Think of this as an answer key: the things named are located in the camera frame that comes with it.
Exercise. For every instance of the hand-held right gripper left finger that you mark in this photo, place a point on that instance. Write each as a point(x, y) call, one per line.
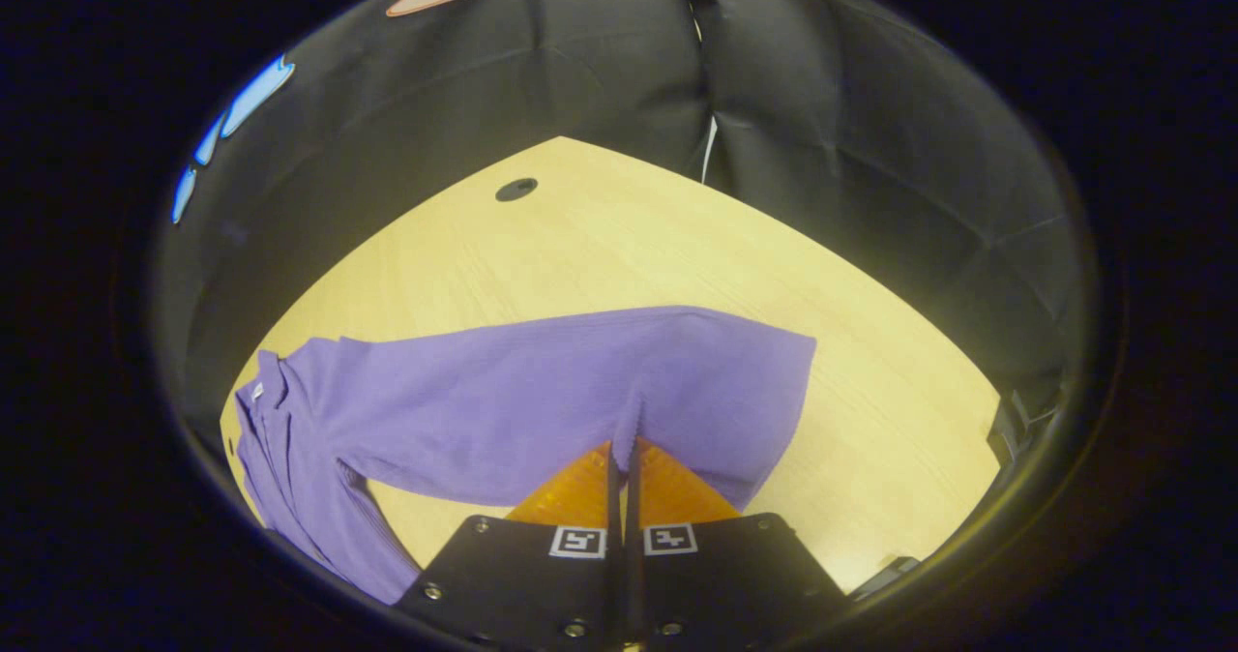
point(522, 579)

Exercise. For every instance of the purple ribbed button cardigan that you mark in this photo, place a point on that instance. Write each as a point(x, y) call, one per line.
point(503, 410)

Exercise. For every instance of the dark bar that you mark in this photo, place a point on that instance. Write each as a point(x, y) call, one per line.
point(885, 575)

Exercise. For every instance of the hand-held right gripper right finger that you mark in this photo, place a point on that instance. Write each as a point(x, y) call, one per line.
point(725, 584)

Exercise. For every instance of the dark frame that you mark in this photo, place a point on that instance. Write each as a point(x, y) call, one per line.
point(1016, 429)

